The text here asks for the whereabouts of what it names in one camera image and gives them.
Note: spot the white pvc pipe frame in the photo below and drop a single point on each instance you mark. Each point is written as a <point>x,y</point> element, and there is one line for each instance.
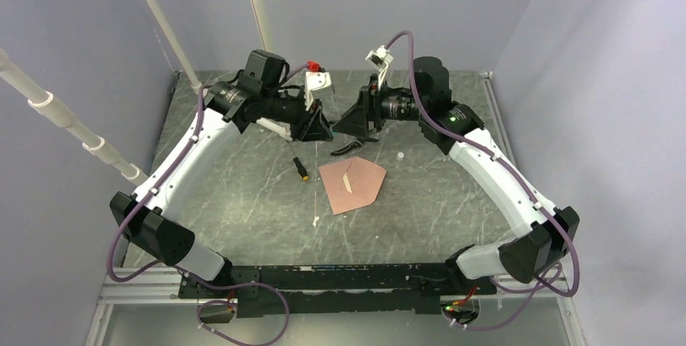
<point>52,108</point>

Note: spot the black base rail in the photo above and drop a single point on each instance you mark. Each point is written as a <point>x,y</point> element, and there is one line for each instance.
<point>418,287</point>

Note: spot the black handled pliers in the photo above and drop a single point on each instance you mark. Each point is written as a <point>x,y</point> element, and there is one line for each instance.
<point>354,145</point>

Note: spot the cream lined letter paper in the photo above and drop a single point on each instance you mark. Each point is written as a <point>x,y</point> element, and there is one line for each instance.
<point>347,183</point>

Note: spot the aluminium extrusion frame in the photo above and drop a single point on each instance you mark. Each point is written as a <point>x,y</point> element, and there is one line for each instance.
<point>147,311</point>

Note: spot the pink paper envelope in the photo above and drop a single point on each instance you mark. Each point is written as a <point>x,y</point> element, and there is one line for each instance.
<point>352,183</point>

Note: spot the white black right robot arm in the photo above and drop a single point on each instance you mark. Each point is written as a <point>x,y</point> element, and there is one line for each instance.
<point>542,231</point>

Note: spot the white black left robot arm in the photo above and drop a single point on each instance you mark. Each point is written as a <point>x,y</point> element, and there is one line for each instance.
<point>266,91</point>

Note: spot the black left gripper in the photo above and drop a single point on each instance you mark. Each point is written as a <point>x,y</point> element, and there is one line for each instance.
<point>311,125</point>

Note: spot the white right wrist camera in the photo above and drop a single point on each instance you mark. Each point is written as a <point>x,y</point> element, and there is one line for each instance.
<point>381,60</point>

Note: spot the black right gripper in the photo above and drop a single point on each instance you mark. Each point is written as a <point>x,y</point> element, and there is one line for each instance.
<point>367,108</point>

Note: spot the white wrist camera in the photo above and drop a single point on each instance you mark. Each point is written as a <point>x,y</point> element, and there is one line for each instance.
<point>316,79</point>
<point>381,60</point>

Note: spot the black yellow screwdriver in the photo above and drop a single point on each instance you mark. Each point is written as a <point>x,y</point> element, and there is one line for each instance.
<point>300,168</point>

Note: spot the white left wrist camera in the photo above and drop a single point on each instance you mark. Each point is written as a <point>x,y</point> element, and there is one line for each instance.
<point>316,79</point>

